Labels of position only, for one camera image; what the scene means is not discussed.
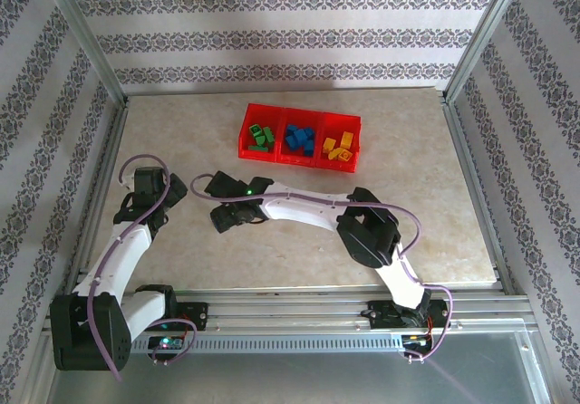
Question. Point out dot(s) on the aluminium side rail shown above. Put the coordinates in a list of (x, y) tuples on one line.
[(464, 150), (111, 150)]

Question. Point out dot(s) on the controller board with LEDs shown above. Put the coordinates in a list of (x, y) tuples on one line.
[(165, 343), (414, 340)]

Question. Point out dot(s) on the aluminium mounting rail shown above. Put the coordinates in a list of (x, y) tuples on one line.
[(294, 313)]

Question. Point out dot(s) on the red three-compartment bin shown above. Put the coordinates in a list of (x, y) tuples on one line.
[(294, 161)]

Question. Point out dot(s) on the long yellow lego brick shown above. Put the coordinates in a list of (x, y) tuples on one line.
[(336, 153)]

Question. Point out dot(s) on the green long lego brick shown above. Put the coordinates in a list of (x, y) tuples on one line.
[(258, 148), (268, 133)]

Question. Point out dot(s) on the aluminium corner post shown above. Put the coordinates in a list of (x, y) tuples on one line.
[(486, 37), (87, 37)]

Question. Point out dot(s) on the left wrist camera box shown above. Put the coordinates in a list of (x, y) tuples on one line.
[(130, 182)]

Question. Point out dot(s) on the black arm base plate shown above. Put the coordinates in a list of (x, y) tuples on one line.
[(380, 315), (197, 315)]

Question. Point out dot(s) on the green square lego brick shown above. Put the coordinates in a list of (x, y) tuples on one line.
[(255, 128)]

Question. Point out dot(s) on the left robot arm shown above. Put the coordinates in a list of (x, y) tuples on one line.
[(118, 259)]

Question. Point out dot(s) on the small green lego brick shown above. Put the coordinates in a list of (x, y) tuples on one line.
[(259, 139)]

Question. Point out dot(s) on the grey metal sheet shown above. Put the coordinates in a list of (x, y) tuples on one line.
[(294, 381)]

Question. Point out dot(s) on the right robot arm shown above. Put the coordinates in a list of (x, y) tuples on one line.
[(299, 207)]

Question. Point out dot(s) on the yellow lego with round hole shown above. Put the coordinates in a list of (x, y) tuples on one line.
[(347, 155)]

